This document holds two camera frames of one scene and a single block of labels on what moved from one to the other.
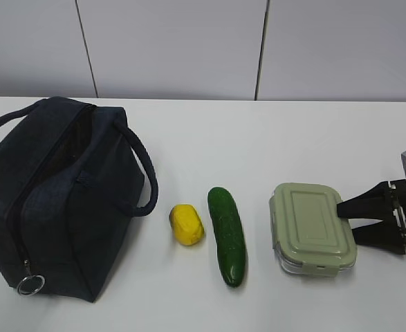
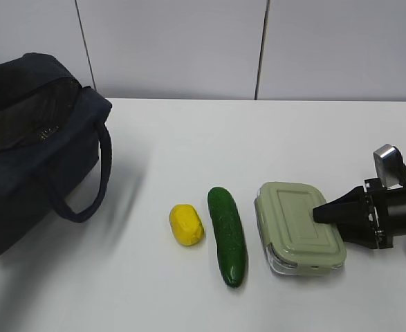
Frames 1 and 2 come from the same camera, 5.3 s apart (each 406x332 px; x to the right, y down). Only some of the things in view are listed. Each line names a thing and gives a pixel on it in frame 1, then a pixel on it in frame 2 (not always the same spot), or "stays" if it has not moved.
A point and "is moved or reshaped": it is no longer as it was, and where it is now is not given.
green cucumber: (229, 233) stays
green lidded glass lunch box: (308, 236) is moved or reshaped
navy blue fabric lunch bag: (61, 181) is moved or reshaped
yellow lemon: (187, 226) stays
